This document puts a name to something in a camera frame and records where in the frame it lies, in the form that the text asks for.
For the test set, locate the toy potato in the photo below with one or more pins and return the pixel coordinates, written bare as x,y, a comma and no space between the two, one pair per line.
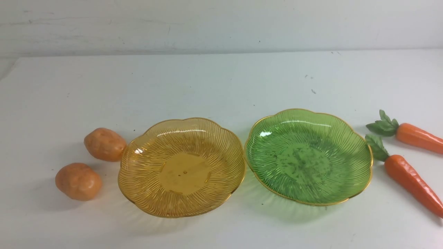
78,181
105,144

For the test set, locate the toy carrot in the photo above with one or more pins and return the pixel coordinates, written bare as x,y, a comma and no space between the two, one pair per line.
404,174
405,133

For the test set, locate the amber ribbed plastic plate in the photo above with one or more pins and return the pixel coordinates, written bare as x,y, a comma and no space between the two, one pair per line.
182,167

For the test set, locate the green ribbed plastic plate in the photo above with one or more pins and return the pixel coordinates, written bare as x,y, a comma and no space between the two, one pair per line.
313,158

